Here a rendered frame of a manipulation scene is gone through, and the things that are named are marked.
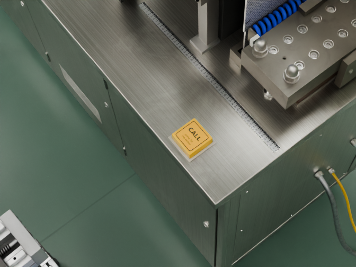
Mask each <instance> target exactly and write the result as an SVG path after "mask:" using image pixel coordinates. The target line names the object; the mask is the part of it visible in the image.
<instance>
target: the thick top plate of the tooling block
mask: <svg viewBox="0 0 356 267"><path fill-rule="evenodd" d="M260 38H262V39H264V40H265V41H266V44H267V47H268V54H267V55H266V56H265V57H264V58H256V57H254V56H253V54H252V49H253V47H251V46H250V45H248V46H247V47H245V48H244V49H242V54H241V64H242V65H243V66H244V67H245V68H246V69H247V71H248V72H249V73H250V74H251V75H252V76H253V77H254V78H255V79H256V80H257V81H258V82H259V83H260V84H261V85H262V86H263V87H264V88H265V89H266V90H267V91H268V92H269V93H270V94H271V95H272V96H273V97H274V98H275V99H276V100H277V102H278V103H279V104H280V105H281V106H282V107H283V108H284V109H285V110H286V109H287V108H288V107H290V106H291V105H293V104H294V103H295V102H297V101H298V100H299V99H301V98H302V97H303V96H305V95H306V94H307V93H309V92H310V91H311V90H313V89H314V88H315V87H316V86H318V85H319V84H320V83H322V82H323V81H324V80H326V79H328V78H329V77H330V76H332V75H333V74H334V73H336V72H337V71H338V70H339V67H340V65H341V62H342V59H344V58H345V57H346V56H348V55H349V54H350V53H352V52H353V51H355V50H356V0H327V1H326V2H325V3H323V4H322V5H321V6H319V7H318V8H316V9H315V10H313V11H312V12H310V13H309V14H308V15H306V16H303V15H302V14H301V13H300V12H299V11H296V12H295V13H294V14H292V15H291V16H289V17H288V18H286V19H285V20H284V21H282V22H281V23H279V24H278V25H276V26H275V27H274V28H272V29H271V30H270V31H268V32H267V33H265V34H264V35H262V36H261V37H260ZM291 64H295V65H296V66H297V67H298V69H299V81H298V82H297V83H295V84H288V83H286V82H285V81H284V80H283V74H284V71H285V70H286V69H287V67H288V66H289V65H291Z"/></svg>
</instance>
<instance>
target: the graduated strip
mask: <svg viewBox="0 0 356 267"><path fill-rule="evenodd" d="M137 6H138V7H139V8H140V9H141V10H142V11H143V12H144V13H145V14H146V15H147V16H148V17H149V18H150V19H151V21H152V22H153V23H154V24H155V25H156V26H157V27H158V28H159V29H160V30H161V31H162V32H163V33H164V35H165V36H166V37H167V38H168V39H169V40H170V41H171V43H172V44H173V45H175V46H176V47H177V48H178V50H179V51H180V52H181V53H182V54H183V55H184V56H185V58H186V59H187V60H188V61H189V62H190V63H191V64H192V65H193V66H194V67H195V68H196V69H197V70H198V72H199V73H200V74H201V75H202V76H203V77H204V78H205V79H206V80H207V81H208V82H209V83H210V84H211V86H212V87H213V88H214V89H215V90H216V91H217V92H218V93H219V94H220V95H221V96H222V97H223V98H224V99H225V101H226V102H227V103H228V104H229V105H230V106H231V107H232V108H233V109H234V110H235V111H236V112H237V113H238V115H239V116H240V117H241V118H242V119H243V120H244V121H245V122H246V123H247V124H248V125H249V126H250V127H251V128H252V130H253V131H254V132H255V133H256V134H257V135H258V136H259V137H260V138H261V139H262V140H263V141H264V142H265V144H266V145H267V146H268V147H269V148H270V149H271V150H272V151H273V152H274V153H276V152H277V151H278V150H279V149H281V147H280V146H279V145H278V144H277V142H276V141H275V140H274V139H273V138H272V137H271V136H270V135H269V134H268V133H267V132H266V131H265V130H264V129H263V128H262V127H261V125H260V124H259V123H258V122H257V121H256V120H255V119H254V118H253V117H252V116H251V115H250V114H249V113H248V112H247V111H246V110H245V108H244V107H243V106H242V105H241V104H240V103H239V102H238V101H237V100H236V99H235V98H234V97H233V96H232V95H231V94H230V92H229V91H228V90H227V89H226V88H225V87H224V86H223V85H222V83H221V82H220V81H219V80H217V79H216V78H215V77H214V75H213V74H212V73H211V72H210V71H209V70H208V69H207V68H206V66H205V65H204V64H203V63H202V62H201V61H200V60H199V59H198V58H197V57H196V56H195V55H194V54H193V53H192V52H191V50H190V49H189V48H188V47H187V46H186V45H185V44H184V43H183V42H182V41H181V40H180V39H179V38H178V37H177V36H176V35H175V33H174V32H173V31H172V30H171V29H170V28H169V27H168V26H167V25H166V24H165V23H164V22H163V21H162V20H161V19H160V18H159V16H158V15H157V14H156V13H155V12H154V11H153V10H152V9H151V8H150V7H149V6H148V5H147V4H146V3H145V2H144V1H143V2H142V3H140V4H139V5H137Z"/></svg>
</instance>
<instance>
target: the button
mask: <svg viewBox="0 0 356 267"><path fill-rule="evenodd" d="M172 139H173V140H174V141H175V142H176V143H177V145H178V146H179V147H180V148H181V149H182V150H183V151H184V153H185V154H186V155H187V156H188V158H192V157H193V156H194V155H196V154H197V153H198V152H200V151H201V150H203V149H204V148H205V147H207V146H208V145H210V144H211V143H212V137H211V136H210V135H209V134H208V133H207V131H206V130H205V129H204V128H203V127H202V125H201V124H200V123H198V121H197V120H196V119H195V118H194V119H192V120H191V121H189V122H188V123H187V124H185V125H184V126H182V127H181V128H180V129H178V130H177V131H176V132H174V133H173V134H172Z"/></svg>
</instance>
